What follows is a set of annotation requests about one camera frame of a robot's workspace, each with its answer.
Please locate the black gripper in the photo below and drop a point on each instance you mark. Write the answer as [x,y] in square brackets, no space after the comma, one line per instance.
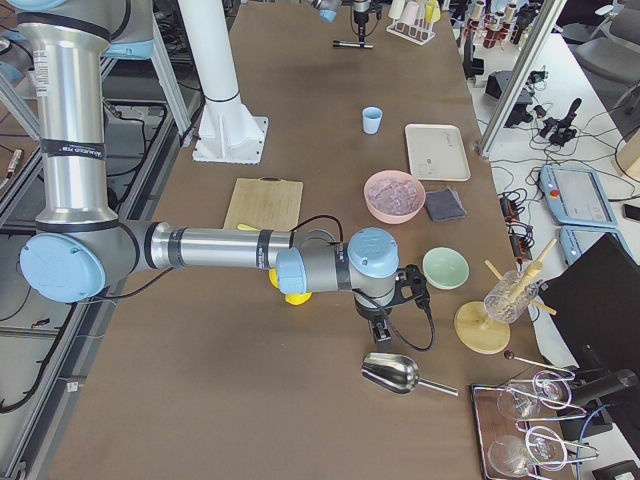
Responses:
[359,10]
[370,313]

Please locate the steel muddler black tip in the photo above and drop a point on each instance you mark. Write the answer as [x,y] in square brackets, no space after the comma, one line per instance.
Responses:
[350,44]

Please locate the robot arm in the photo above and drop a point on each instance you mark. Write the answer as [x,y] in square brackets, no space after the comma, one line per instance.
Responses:
[82,246]
[328,9]

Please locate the metal ice scoop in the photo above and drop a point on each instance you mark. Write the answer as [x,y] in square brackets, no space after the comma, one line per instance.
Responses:
[399,374]

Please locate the cup rack with cups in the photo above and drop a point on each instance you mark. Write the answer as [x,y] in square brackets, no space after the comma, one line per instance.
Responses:
[414,20]

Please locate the light blue plastic cup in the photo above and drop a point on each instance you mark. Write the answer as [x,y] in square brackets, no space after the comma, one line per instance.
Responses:
[371,119]

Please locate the wooden cup stand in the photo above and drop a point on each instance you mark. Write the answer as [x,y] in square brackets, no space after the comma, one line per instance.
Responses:
[471,322]

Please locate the yellow lemon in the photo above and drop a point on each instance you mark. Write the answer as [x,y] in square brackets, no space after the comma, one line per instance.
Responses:
[297,299]
[273,278]

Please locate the light green bowl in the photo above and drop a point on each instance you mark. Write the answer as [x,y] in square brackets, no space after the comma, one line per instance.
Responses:
[445,268]

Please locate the long bar spoon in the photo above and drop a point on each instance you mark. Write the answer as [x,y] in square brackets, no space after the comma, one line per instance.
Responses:
[510,355]

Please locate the textured clear glass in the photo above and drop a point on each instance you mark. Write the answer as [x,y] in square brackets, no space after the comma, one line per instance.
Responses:
[502,305]

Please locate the pink bowl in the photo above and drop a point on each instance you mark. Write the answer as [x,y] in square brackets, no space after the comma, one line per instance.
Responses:
[393,196]

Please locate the cream rabbit tray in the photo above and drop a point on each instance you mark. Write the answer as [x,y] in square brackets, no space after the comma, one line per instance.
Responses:
[436,152]

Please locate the grey folded cloth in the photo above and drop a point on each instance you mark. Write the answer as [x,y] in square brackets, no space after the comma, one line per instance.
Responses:
[444,205]

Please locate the upper wine glass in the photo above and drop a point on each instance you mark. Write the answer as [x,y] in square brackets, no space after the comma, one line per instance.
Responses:
[522,399]

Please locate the wine glass rack tray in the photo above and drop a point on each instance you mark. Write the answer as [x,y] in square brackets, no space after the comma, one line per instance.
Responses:
[491,424]

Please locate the wooden cutting board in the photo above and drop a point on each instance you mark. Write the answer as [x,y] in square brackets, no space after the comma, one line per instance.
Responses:
[264,204]

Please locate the lower wine glass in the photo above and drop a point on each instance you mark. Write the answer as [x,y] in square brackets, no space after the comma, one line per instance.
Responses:
[540,450]

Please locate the yellow plastic knife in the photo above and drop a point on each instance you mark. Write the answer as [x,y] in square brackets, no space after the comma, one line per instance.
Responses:
[245,227]

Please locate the blue teach pendant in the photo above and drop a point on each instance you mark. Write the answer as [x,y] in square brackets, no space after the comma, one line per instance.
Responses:
[575,240]
[576,197]

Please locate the black monitor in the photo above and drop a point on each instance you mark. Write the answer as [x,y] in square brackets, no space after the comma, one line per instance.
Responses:
[597,303]

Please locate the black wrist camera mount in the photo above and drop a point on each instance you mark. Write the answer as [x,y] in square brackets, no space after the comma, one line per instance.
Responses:
[410,285]

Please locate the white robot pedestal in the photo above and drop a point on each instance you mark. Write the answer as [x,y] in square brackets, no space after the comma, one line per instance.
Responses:
[228,132]

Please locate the aluminium frame post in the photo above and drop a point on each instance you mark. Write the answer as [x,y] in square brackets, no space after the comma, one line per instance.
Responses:
[546,20]

